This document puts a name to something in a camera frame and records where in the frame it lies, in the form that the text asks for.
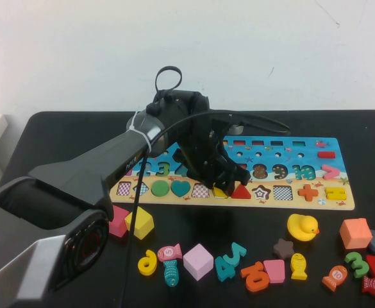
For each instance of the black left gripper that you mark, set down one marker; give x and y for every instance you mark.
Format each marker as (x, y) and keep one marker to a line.
(203, 150)

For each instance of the yellow pentagon piece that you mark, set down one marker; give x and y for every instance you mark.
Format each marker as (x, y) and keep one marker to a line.
(220, 192)

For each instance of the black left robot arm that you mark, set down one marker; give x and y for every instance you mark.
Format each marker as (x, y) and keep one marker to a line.
(78, 186)

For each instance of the red triangle piece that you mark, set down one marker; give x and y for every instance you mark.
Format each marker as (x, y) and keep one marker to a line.
(243, 193)

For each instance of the teal heart piece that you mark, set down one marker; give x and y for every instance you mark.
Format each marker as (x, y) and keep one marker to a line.
(180, 187)

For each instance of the green circle piece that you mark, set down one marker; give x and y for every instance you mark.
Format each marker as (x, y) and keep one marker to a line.
(160, 188)

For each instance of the teal number five piece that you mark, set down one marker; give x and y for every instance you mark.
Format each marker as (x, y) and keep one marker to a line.
(238, 253)

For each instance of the colourful wooden puzzle board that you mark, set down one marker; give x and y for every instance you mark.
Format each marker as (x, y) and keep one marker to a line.
(302, 201)

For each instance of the orange plus piece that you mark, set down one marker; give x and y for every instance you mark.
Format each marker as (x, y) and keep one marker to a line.
(307, 192)

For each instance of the brown star piece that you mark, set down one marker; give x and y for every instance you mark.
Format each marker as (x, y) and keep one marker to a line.
(283, 248)

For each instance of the teal number four piece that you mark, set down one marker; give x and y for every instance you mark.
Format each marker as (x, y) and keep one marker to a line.
(223, 269)

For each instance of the pink fish piece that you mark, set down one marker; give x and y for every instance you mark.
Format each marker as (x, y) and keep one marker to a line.
(169, 253)

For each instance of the red minus piece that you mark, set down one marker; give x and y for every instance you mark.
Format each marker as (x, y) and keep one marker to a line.
(326, 155)

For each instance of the pink trapezoid piece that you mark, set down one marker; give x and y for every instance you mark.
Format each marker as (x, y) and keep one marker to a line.
(274, 271)

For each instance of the orange number six piece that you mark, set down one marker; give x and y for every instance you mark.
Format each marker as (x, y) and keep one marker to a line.
(251, 280)

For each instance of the pink greater-than piece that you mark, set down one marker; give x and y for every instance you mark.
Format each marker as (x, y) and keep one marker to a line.
(333, 171)

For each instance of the yellow equals piece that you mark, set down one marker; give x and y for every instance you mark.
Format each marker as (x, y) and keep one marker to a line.
(334, 193)

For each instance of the teal fish piece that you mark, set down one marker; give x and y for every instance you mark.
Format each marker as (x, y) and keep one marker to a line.
(170, 272)

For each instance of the yellow fish piece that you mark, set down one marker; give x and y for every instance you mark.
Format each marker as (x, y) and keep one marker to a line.
(298, 266)

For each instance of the yellow number six piece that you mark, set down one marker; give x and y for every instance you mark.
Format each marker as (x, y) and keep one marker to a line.
(147, 264)

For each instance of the orange fish piece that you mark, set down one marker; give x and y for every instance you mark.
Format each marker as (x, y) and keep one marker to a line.
(334, 277)

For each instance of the green number three piece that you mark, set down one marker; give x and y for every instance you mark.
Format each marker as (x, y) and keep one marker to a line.
(357, 266)

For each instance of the light pink cube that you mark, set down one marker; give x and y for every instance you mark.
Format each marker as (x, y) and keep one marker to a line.
(197, 261)

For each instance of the yellow rubber duck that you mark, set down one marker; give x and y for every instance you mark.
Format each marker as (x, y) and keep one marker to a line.
(301, 228)

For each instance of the white zip tie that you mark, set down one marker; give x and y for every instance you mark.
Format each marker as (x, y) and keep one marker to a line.
(144, 138)

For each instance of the yellow cube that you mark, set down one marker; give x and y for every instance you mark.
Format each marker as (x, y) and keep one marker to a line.
(144, 224)

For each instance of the hot pink cube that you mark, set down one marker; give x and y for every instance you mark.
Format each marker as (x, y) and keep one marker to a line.
(118, 221)

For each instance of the salmon orange cube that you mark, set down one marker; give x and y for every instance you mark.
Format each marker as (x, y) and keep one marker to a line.
(355, 233)

